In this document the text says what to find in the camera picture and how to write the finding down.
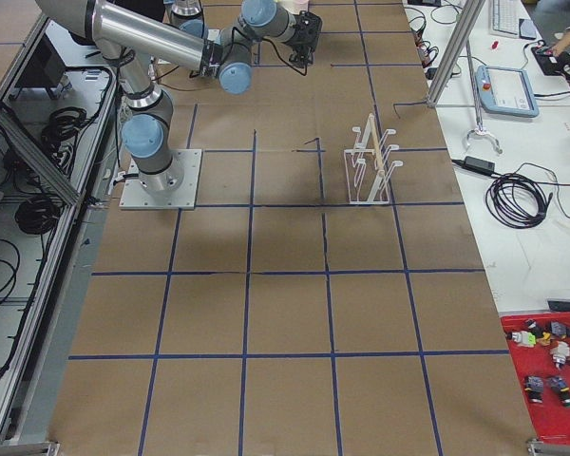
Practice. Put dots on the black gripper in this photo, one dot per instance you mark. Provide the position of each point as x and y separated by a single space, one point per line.
299 47

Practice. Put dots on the red parts tray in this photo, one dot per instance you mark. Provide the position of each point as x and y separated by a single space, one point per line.
539 345

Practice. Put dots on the aluminium frame post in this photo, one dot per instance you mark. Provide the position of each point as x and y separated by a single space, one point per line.
454 47

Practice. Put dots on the black power adapter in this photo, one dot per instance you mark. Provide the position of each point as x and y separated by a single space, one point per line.
479 166

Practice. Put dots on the black electronics board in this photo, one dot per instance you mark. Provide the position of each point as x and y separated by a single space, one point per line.
549 64

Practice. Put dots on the smartphone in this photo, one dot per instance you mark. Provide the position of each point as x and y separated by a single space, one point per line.
527 29

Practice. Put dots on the white wire cup rack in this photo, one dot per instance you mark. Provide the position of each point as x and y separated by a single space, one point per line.
368 167

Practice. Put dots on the white keyboard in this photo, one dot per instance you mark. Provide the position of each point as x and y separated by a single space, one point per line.
503 18

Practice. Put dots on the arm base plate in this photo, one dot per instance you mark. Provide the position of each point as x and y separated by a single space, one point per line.
174 188

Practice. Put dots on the pink ikea cup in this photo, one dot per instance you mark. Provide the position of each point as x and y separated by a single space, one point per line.
296 6

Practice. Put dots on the metal reacher grabber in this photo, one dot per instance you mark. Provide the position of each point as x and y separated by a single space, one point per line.
479 132

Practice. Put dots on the teach pendant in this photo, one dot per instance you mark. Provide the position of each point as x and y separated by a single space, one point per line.
506 91

